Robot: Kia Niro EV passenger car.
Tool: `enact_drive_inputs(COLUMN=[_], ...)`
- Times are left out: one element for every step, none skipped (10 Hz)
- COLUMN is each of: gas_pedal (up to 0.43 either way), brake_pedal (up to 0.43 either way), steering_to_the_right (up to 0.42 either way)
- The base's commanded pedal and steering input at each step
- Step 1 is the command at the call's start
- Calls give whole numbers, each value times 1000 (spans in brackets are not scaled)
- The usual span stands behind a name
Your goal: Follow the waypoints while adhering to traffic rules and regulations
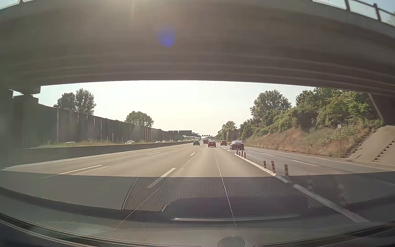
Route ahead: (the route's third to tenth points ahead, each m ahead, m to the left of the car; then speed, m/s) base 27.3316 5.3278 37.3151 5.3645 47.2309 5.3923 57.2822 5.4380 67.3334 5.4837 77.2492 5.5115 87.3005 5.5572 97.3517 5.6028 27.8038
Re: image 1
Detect concrete overpass bridge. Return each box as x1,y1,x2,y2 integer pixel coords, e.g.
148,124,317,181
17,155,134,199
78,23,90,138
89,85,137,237
0,0,395,179

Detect tree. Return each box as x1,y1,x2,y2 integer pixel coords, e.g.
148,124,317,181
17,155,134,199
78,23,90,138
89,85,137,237
53,88,97,115
124,110,154,128

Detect grey asphalt road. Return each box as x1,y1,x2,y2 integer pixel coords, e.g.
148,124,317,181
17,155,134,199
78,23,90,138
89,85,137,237
0,140,395,227

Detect overhead sign gantry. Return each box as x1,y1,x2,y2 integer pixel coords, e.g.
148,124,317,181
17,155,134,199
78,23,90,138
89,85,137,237
184,130,215,139

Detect road markings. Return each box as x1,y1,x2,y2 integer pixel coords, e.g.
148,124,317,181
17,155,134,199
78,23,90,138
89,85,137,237
40,143,371,223

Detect row of trees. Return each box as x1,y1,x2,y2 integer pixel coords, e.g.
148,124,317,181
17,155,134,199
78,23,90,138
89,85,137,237
216,87,385,142

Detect row of oncoming cars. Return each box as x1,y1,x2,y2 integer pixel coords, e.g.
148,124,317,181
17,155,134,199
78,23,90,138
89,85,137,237
125,139,184,145

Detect concrete median barrier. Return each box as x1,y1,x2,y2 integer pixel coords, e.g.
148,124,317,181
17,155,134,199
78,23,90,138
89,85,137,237
21,140,195,164

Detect dry grass bank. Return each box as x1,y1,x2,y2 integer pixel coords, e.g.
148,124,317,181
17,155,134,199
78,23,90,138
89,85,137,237
245,124,373,158

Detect dark noise barrier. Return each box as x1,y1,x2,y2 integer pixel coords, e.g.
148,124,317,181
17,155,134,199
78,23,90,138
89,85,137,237
12,94,193,148

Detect row of red marker posts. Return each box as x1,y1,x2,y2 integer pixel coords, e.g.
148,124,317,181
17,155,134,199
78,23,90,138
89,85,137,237
236,150,315,191

